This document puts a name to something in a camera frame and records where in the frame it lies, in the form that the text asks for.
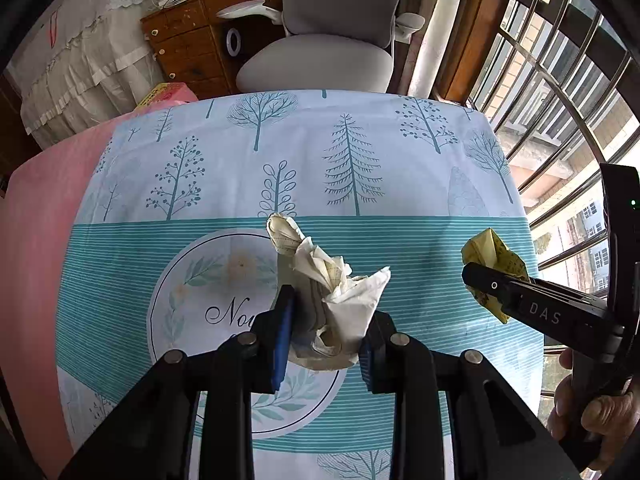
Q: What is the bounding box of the grey office chair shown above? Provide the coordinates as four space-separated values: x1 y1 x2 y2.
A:
216 0 426 95

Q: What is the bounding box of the white ring light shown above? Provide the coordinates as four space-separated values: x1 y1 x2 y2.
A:
222 27 246 56

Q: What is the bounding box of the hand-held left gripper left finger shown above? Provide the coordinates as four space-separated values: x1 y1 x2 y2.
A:
59 284 297 480

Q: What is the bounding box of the wooden desk with drawers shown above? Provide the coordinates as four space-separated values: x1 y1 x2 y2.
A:
140 0 283 98

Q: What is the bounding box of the white lace furniture cover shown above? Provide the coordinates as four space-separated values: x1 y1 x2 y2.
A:
7 0 166 136

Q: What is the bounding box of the person's right hand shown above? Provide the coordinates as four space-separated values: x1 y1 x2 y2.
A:
546 349 640 468

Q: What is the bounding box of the wooden window frame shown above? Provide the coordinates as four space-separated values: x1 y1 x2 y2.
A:
435 0 521 103

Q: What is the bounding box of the pink bedsheet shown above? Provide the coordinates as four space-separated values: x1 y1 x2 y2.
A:
0 110 126 480

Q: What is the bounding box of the yellow paper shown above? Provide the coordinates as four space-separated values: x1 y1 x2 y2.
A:
460 228 531 324

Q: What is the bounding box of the white tissue paper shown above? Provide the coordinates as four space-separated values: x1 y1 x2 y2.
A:
266 212 392 372

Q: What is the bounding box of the tree print tablecloth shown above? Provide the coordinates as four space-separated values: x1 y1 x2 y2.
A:
56 89 547 480

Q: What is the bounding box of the pale curtain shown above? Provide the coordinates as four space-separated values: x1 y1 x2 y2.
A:
407 0 468 98

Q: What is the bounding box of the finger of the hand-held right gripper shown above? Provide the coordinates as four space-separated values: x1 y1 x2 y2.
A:
527 277 610 306
461 262 626 361

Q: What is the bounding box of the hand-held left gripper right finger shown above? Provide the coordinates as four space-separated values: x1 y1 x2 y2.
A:
357 310 583 480

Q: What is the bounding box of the pink yellow box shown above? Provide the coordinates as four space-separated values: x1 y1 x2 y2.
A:
134 81 198 111

